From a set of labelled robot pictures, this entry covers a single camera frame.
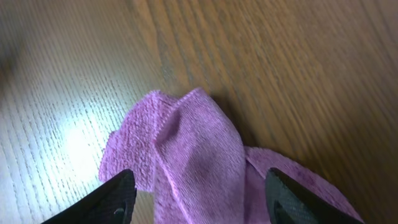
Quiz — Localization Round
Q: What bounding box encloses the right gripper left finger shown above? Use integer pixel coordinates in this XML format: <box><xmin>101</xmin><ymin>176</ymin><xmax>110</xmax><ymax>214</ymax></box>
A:
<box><xmin>44</xmin><ymin>169</ymin><xmax>137</xmax><ymax>224</ymax></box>

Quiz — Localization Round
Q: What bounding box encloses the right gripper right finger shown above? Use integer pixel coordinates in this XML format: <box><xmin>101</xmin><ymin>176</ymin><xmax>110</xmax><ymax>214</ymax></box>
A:
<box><xmin>265</xmin><ymin>168</ymin><xmax>362</xmax><ymax>224</ymax></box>

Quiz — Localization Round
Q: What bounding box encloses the purple microfiber cloth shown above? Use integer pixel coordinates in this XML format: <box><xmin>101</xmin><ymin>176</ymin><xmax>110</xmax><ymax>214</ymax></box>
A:
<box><xmin>99</xmin><ymin>88</ymin><xmax>359</xmax><ymax>223</ymax></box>

